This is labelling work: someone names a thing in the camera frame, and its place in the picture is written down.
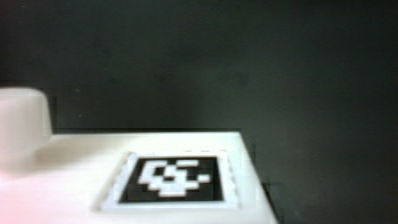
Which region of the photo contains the white drawer box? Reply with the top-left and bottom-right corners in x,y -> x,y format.
0,87 -> 279,224

